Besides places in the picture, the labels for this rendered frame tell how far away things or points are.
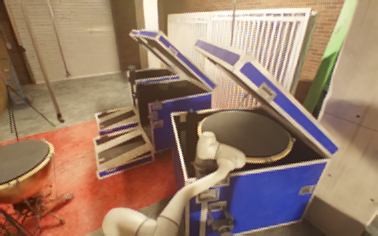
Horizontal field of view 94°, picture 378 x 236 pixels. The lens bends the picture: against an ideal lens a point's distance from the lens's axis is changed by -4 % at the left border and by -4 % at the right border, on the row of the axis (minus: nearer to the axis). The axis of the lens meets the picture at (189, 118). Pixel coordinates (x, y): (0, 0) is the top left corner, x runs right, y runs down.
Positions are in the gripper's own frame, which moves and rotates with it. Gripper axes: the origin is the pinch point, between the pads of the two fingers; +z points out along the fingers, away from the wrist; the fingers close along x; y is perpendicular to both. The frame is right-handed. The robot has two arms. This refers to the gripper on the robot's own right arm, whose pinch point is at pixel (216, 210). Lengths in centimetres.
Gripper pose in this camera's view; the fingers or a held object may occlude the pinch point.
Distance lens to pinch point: 139.1
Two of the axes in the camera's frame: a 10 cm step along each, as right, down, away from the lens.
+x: -9.8, 0.9, -1.6
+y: 0.0, -8.8, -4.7
